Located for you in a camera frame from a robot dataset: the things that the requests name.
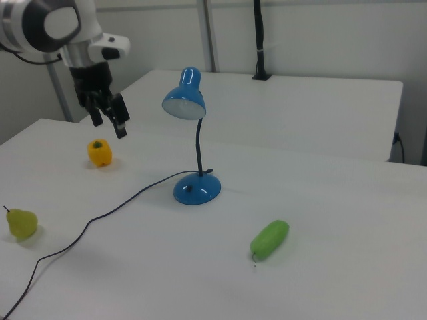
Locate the blue desk lamp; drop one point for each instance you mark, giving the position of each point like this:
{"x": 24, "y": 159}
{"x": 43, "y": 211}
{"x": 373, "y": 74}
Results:
{"x": 197, "y": 191}

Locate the white neighbouring table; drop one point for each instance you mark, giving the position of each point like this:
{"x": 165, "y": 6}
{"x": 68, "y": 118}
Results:
{"x": 300, "y": 106}

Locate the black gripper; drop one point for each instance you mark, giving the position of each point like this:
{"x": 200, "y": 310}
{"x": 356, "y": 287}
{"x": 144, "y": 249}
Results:
{"x": 91, "y": 81}

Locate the green toy cucumber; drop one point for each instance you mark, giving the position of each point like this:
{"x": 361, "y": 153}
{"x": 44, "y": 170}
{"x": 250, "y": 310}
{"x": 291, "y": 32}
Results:
{"x": 268, "y": 240}

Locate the yellow toy bell pepper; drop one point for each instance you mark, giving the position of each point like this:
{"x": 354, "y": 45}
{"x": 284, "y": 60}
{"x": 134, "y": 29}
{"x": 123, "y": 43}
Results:
{"x": 100, "y": 155}

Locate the grey metal frame post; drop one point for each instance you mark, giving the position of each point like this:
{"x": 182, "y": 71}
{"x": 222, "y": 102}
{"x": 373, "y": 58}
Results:
{"x": 61, "y": 100}
{"x": 210, "y": 40}

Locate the green toy pear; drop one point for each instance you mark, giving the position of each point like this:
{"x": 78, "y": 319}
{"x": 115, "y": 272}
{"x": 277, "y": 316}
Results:
{"x": 21, "y": 223}

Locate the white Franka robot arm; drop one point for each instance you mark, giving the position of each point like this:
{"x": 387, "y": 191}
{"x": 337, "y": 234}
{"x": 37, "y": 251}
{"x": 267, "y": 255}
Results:
{"x": 60, "y": 20}

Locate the black pole with clamp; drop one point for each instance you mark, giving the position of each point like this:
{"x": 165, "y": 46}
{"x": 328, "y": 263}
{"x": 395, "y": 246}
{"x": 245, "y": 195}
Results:
{"x": 258, "y": 33}

